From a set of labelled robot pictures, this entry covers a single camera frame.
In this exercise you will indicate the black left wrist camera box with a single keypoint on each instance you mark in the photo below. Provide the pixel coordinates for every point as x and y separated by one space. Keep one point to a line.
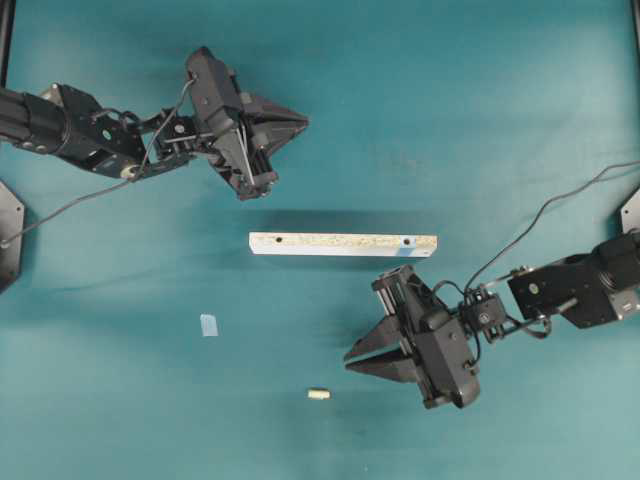
213 93

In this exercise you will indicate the black frame post right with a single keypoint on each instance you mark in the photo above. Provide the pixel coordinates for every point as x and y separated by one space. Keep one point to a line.
635 19

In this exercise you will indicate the white wooden board with holes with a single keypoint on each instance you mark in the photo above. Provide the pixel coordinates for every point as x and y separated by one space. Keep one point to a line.
339 244

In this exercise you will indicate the black frame post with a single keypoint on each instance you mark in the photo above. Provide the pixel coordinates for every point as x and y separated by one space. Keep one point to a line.
635 19
7 16

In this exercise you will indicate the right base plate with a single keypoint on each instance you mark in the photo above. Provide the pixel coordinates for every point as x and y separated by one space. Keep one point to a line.
630 213

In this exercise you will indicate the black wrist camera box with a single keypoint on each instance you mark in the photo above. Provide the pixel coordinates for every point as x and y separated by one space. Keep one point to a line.
446 374
213 93

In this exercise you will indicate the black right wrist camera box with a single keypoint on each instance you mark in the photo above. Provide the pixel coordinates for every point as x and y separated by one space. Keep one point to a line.
446 374

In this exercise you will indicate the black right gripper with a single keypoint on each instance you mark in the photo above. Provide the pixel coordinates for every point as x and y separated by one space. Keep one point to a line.
388 351

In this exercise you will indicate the small wooden dowel rod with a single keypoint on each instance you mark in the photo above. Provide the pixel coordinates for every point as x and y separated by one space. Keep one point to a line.
319 394

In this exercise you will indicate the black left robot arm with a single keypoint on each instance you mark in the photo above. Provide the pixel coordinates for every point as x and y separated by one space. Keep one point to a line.
70 124

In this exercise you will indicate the blue tape marker left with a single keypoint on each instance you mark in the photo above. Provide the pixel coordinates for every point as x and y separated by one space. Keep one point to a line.
209 325

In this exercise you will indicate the black frame post left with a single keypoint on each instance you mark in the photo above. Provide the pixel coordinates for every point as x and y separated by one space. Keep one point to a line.
7 16

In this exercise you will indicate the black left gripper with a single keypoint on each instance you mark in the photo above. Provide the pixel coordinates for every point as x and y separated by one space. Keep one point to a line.
241 156

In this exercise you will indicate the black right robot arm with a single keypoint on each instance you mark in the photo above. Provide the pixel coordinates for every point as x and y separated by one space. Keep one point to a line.
588 290

